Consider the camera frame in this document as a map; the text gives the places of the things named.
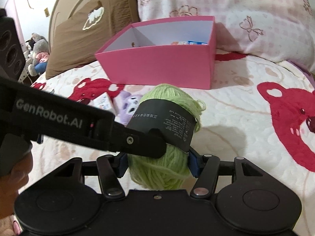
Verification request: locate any brown pillow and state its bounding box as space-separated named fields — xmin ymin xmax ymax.
xmin=45 ymin=0 xmax=141 ymax=80

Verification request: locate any green yarn ball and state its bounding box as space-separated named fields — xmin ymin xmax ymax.
xmin=127 ymin=84 xmax=207 ymax=191

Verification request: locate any person's left hand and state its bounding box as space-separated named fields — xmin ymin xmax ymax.
xmin=0 ymin=152 xmax=34 ymax=203

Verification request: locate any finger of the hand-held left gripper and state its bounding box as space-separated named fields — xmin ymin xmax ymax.
xmin=112 ymin=122 xmax=168 ymax=159

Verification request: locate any person's fuzzy beige clothing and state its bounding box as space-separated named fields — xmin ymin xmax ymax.
xmin=0 ymin=215 xmax=21 ymax=236

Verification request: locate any pink checkered pillow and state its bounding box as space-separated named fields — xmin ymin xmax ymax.
xmin=130 ymin=0 xmax=315 ymax=75

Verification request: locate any bear printed blanket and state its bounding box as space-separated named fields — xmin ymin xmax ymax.
xmin=17 ymin=52 xmax=315 ymax=236

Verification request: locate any white tissue packet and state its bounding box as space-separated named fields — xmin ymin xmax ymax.
xmin=94 ymin=92 xmax=116 ymax=115

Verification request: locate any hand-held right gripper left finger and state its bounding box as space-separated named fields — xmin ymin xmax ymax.
xmin=58 ymin=152 xmax=129 ymax=200

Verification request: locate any beige bed headboard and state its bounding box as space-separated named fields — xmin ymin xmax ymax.
xmin=49 ymin=0 xmax=85 ymax=54

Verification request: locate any pink cardboard box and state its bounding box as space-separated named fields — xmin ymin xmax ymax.
xmin=95 ymin=15 xmax=216 ymax=89

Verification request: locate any black and white plush toy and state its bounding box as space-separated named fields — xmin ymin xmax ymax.
xmin=26 ymin=33 xmax=42 ymax=53

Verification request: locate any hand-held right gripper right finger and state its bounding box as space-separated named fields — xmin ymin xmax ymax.
xmin=188 ymin=150 xmax=261 ymax=199

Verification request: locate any grey plush toy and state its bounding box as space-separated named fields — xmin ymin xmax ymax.
xmin=27 ymin=39 xmax=50 ymax=76

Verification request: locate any purple plush toy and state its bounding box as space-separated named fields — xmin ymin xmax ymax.
xmin=112 ymin=90 xmax=143 ymax=126

